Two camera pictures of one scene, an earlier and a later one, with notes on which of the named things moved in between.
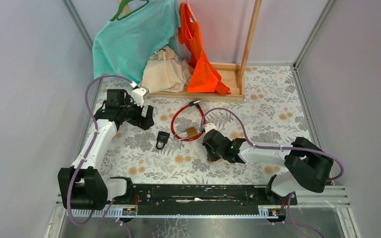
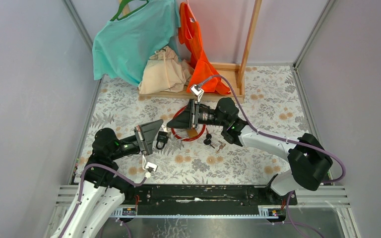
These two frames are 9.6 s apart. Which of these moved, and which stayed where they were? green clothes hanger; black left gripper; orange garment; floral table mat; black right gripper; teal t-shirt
Moved: black right gripper; black left gripper
Stayed: green clothes hanger; orange garment; floral table mat; teal t-shirt
